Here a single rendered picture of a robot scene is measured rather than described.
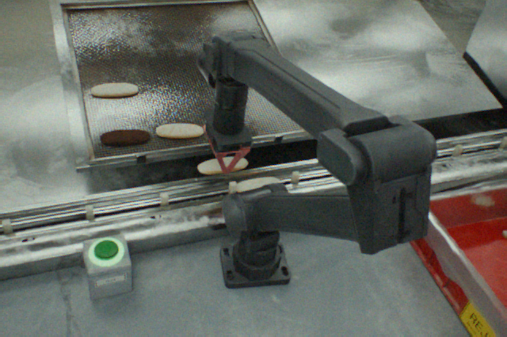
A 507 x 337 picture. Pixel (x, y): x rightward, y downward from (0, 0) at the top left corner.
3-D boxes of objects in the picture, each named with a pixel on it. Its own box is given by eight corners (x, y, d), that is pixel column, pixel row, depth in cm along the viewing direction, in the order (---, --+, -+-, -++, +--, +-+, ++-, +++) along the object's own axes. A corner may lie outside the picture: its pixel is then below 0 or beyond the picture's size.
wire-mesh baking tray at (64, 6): (89, 166, 105) (89, 161, 104) (60, 7, 134) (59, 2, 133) (318, 133, 122) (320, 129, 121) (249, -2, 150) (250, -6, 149)
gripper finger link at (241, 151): (234, 153, 107) (240, 116, 101) (246, 178, 102) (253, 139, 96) (202, 158, 105) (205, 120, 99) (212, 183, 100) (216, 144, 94)
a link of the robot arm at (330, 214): (383, 272, 53) (461, 245, 57) (354, 136, 53) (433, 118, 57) (227, 239, 94) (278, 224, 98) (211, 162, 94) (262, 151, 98)
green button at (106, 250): (96, 266, 87) (95, 260, 86) (92, 247, 90) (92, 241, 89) (120, 261, 89) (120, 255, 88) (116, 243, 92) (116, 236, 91)
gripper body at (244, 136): (234, 114, 104) (238, 82, 99) (253, 148, 97) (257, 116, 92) (202, 118, 102) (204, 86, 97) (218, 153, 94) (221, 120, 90)
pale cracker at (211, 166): (200, 177, 101) (200, 172, 101) (195, 163, 104) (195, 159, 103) (250, 169, 105) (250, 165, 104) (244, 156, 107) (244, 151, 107)
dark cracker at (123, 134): (101, 147, 109) (100, 143, 108) (99, 132, 111) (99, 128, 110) (150, 143, 111) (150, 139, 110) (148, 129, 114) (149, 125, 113)
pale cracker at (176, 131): (156, 139, 112) (156, 135, 111) (155, 125, 115) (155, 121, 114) (203, 138, 115) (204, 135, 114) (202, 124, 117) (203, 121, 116)
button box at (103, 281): (88, 315, 92) (83, 275, 85) (82, 277, 98) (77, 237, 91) (136, 303, 95) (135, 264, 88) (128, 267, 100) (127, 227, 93)
